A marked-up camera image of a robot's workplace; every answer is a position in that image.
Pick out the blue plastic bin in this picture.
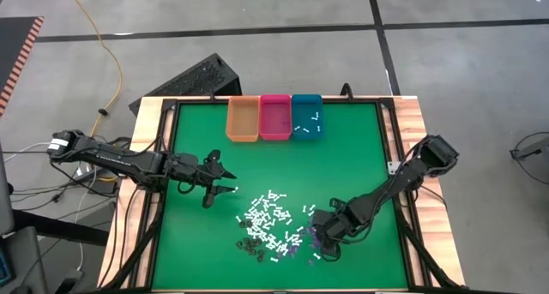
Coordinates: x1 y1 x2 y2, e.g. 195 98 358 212
291 93 324 141

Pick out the yellow extension cable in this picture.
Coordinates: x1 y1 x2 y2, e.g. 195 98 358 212
63 0 124 139

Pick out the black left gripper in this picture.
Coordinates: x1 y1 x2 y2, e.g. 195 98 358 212
173 150 238 209

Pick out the grey equipment cabinet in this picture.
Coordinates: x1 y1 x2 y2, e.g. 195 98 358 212
0 143 51 294

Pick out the orange plastic bin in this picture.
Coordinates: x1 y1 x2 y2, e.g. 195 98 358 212
226 96 262 143

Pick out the black mesh computer case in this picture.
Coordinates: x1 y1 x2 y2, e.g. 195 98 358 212
128 52 244 115

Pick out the wooden table border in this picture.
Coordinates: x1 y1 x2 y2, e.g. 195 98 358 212
97 95 467 293

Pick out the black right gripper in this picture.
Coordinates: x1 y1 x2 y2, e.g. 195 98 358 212
311 198 364 261

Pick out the pink plastic bin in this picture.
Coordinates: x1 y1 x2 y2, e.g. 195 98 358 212
258 93 293 141

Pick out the black mat orange striped edge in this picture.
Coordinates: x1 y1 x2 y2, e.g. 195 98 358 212
0 15 45 115

